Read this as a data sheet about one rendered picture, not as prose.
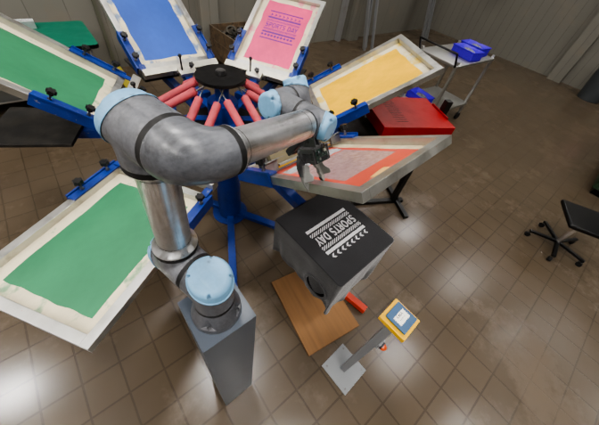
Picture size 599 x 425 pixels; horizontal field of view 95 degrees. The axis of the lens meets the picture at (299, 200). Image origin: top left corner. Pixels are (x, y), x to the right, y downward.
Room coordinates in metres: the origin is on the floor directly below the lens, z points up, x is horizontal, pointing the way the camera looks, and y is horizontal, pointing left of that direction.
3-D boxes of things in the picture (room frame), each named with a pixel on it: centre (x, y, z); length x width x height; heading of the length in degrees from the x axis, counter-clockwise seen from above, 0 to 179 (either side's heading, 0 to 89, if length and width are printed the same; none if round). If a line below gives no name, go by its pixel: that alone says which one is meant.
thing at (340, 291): (0.78, -0.40, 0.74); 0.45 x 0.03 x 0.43; 140
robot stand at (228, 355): (0.31, 0.19, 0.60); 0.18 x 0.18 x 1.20; 47
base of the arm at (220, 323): (0.31, 0.19, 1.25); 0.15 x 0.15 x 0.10
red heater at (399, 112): (2.13, -0.70, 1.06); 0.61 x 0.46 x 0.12; 110
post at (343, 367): (0.51, -0.53, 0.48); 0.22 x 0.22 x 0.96; 50
